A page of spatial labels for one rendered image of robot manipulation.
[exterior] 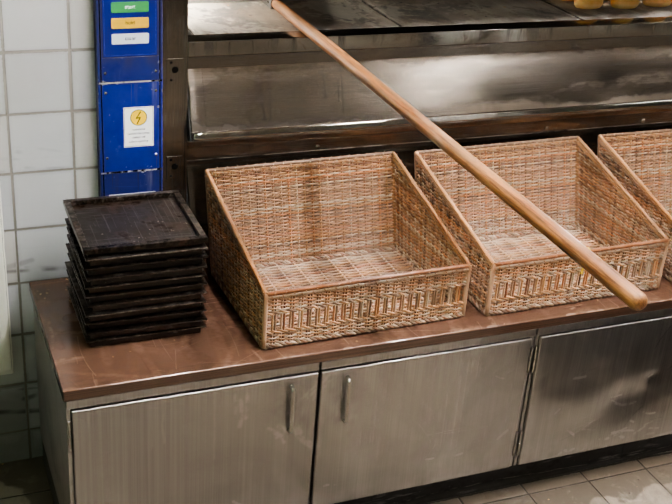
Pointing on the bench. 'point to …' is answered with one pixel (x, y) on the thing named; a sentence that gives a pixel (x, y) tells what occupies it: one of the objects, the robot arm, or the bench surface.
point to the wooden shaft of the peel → (628, 293)
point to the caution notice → (138, 126)
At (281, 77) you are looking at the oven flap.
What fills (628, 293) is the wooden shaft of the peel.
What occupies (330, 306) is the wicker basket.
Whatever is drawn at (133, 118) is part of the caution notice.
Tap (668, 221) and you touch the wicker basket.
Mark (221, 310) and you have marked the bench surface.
